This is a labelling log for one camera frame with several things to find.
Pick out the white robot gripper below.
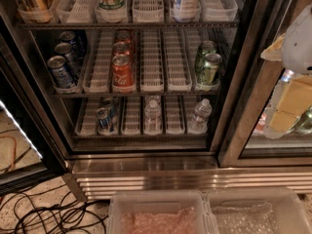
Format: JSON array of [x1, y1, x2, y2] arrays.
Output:
[[260, 4, 312, 133]]

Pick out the red can right fridge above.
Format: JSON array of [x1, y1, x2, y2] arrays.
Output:
[[253, 112, 266, 135]]

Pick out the green can front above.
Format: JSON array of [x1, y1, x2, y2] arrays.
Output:
[[197, 53, 222, 86]]

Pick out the closed glass fridge door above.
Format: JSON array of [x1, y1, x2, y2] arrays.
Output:
[[214, 0, 312, 168]]

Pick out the green can back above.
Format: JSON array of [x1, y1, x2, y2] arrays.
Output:
[[194, 40, 217, 74]]

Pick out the red coca cola can front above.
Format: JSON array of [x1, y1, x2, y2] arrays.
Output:
[[111, 55, 133, 88]]

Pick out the red cola can middle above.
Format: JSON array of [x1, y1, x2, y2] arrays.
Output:
[[112, 42, 132, 56]]

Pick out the red cola can back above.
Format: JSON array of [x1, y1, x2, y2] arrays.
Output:
[[115, 30, 133, 45]]

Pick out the blue can bottom shelf back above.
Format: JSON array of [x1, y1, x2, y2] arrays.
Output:
[[101, 97, 118, 123]]

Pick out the blue can bottom shelf front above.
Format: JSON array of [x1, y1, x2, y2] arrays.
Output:
[[97, 107, 113, 133]]

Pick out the blue pepsi can back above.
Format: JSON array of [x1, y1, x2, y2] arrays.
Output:
[[59, 31, 86, 57]]

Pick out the blue pepsi can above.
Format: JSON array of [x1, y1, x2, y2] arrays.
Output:
[[59, 31, 86, 57], [55, 42, 81, 77], [47, 56, 76, 89]]

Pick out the blue pepsi can middle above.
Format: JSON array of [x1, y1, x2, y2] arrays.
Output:
[[55, 42, 81, 77]]

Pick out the blue pepsi can front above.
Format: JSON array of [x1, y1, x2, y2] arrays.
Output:
[[47, 56, 76, 89]]

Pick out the open fridge door left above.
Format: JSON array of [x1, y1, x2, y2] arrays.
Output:
[[0, 18, 65, 196]]

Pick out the water bottle right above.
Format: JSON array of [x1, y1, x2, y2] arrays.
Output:
[[188, 98, 212, 134]]

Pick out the water bottle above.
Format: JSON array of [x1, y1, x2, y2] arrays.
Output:
[[188, 98, 212, 134], [144, 99, 162, 135]]

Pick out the water bottle centre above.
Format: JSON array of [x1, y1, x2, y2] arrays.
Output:
[[144, 99, 162, 135]]

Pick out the clear plastic bin right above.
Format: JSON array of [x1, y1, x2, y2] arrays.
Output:
[[207, 187, 312, 234]]

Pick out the clear plastic bin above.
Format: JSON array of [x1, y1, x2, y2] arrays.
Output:
[[107, 190, 218, 234], [207, 187, 312, 234]]

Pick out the clear bubble wrap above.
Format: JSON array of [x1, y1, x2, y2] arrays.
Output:
[[213, 203, 281, 234]]

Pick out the pink bubble wrap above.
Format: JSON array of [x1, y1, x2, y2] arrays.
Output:
[[120, 207, 196, 234]]

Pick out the clear plastic bin left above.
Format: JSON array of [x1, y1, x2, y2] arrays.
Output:
[[107, 190, 218, 234]]

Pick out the black floor cables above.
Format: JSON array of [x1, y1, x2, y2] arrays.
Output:
[[0, 182, 109, 234]]

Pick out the orange floor cable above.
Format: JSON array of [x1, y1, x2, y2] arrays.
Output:
[[0, 134, 18, 175]]

